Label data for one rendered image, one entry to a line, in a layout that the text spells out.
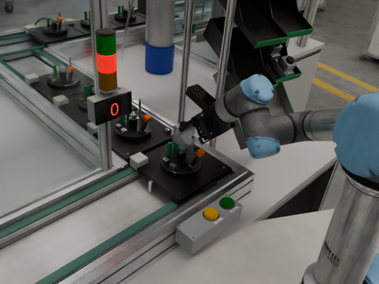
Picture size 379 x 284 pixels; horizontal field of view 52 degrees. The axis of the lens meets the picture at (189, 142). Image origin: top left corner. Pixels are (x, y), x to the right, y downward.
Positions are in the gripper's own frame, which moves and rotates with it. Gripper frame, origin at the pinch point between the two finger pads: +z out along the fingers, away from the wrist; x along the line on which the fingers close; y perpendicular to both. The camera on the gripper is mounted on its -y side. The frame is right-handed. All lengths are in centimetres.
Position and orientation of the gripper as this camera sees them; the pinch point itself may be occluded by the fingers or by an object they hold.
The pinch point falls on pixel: (183, 128)
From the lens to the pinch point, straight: 119.0
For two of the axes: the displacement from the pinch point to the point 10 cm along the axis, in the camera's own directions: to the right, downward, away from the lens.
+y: 4.7, 8.8, -0.4
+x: 7.1, -3.6, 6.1
